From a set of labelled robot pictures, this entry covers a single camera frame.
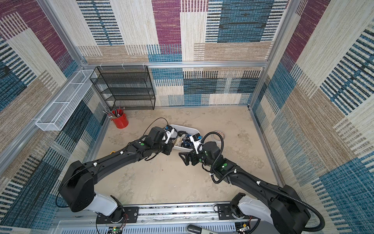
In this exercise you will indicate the black watch with strap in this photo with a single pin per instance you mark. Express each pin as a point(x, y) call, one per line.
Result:
point(182, 134)

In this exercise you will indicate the white wire mesh basket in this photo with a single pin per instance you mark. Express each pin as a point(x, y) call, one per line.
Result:
point(60, 110)

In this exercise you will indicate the red pen cup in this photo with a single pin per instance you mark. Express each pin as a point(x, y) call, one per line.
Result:
point(121, 122)

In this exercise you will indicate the black wire mesh shelf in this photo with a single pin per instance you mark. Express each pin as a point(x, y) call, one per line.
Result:
point(127, 87)

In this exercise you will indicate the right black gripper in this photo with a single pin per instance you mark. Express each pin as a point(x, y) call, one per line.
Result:
point(191, 158)

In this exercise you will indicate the blue transparent watch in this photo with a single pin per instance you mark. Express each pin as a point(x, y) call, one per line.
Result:
point(187, 144)

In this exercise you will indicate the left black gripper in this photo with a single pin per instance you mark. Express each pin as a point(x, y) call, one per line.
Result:
point(170, 146)

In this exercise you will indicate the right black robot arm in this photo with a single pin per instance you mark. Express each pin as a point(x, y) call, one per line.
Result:
point(282, 205)

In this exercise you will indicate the pens in cup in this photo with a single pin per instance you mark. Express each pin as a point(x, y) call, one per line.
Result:
point(116, 112)

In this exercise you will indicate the white plastic storage box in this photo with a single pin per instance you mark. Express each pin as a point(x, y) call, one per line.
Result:
point(191, 131)

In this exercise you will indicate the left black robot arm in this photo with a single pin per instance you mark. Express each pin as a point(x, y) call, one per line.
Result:
point(77, 186)

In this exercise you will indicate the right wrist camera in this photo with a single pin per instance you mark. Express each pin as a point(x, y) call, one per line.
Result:
point(196, 141)

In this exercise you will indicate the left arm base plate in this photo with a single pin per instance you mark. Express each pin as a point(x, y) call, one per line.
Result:
point(128, 214)

